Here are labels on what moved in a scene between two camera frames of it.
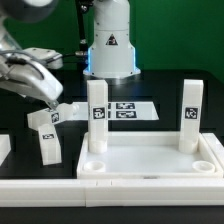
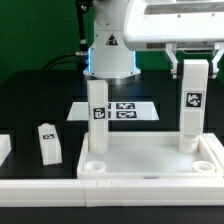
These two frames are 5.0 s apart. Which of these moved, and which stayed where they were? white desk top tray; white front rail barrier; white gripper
Moved: white gripper
Stayed: white desk top tray; white front rail barrier
